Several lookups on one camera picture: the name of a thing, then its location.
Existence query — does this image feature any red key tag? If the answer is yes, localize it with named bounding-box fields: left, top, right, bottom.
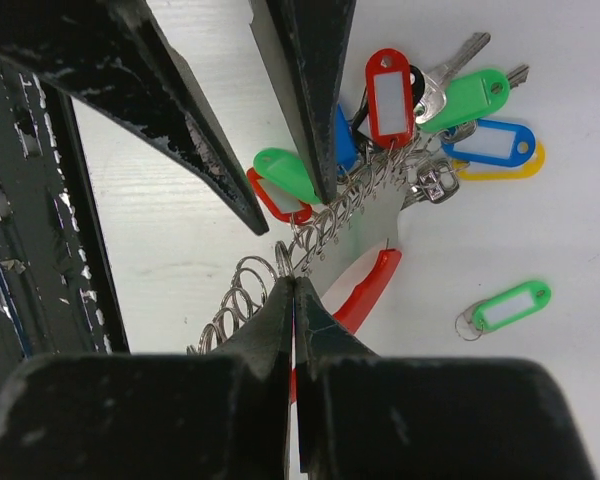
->
left=246, top=168, right=313, bottom=225
left=365, top=48, right=415, bottom=150

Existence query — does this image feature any blue key tag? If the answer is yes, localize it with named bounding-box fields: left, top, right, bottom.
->
left=335, top=105, right=357, bottom=171
left=442, top=119, right=537, bottom=168

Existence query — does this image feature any green key tag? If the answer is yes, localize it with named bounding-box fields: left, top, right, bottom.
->
left=454, top=280, right=553, bottom=342
left=420, top=68, right=510, bottom=133
left=253, top=148, right=322, bottom=205

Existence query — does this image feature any yellow key tag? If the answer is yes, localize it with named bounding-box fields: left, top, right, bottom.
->
left=452, top=142, right=546, bottom=181

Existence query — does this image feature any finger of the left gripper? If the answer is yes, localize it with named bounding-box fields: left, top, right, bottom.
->
left=0, top=1, right=268, bottom=235
left=249, top=0, right=356, bottom=203

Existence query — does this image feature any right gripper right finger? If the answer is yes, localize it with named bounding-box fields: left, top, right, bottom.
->
left=294, top=278, right=595, bottom=479

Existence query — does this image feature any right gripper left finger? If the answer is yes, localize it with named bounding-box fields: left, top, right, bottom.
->
left=0, top=278, right=295, bottom=479

